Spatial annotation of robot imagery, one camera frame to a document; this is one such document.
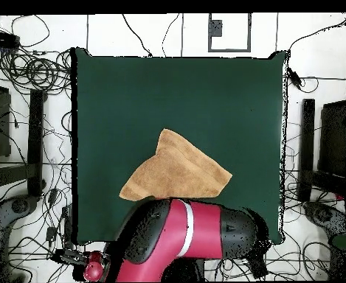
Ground dark green table cloth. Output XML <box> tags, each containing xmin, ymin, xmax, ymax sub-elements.
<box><xmin>75</xmin><ymin>46</ymin><xmax>288</xmax><ymax>245</ymax></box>

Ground black power brick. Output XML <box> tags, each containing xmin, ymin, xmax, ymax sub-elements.
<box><xmin>247</xmin><ymin>250</ymin><xmax>269</xmax><ymax>279</ymax></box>

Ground black power adapter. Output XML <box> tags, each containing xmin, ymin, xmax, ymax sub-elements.
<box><xmin>288</xmin><ymin>67</ymin><xmax>304</xmax><ymax>90</ymax></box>

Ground long black cable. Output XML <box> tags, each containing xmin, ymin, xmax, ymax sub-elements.
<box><xmin>287</xmin><ymin>13</ymin><xmax>346</xmax><ymax>52</ymax></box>

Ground thin black cable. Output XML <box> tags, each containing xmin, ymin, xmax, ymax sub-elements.
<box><xmin>121</xmin><ymin>13</ymin><xmax>153</xmax><ymax>57</ymax></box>
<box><xmin>161</xmin><ymin>13</ymin><xmax>181</xmax><ymax>57</ymax></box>

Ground black floor beam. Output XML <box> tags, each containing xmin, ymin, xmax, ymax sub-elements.
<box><xmin>297</xmin><ymin>98</ymin><xmax>316</xmax><ymax>202</ymax></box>
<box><xmin>27</xmin><ymin>88</ymin><xmax>46</xmax><ymax>198</ymax></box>

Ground orange terry towel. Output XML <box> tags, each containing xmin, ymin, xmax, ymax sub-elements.
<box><xmin>118</xmin><ymin>128</ymin><xmax>233</xmax><ymax>202</ymax></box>

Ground coiled black cables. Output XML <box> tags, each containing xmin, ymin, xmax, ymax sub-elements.
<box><xmin>0</xmin><ymin>49</ymin><xmax>72</xmax><ymax>93</ymax></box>

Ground black stand foot with caster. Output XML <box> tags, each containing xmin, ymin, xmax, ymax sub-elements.
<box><xmin>303</xmin><ymin>201</ymin><xmax>346</xmax><ymax>238</ymax></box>
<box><xmin>0</xmin><ymin>195</ymin><xmax>39</xmax><ymax>238</ymax></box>

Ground looped black cable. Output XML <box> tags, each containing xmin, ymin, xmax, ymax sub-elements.
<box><xmin>10</xmin><ymin>14</ymin><xmax>51</xmax><ymax>49</ymax></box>

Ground black power strip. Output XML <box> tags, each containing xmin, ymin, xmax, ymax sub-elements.
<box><xmin>0</xmin><ymin>28</ymin><xmax>21</xmax><ymax>50</ymax></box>

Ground small grey floor box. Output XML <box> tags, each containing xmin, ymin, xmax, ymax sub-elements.
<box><xmin>209</xmin><ymin>19</ymin><xmax>223</xmax><ymax>38</ymax></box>

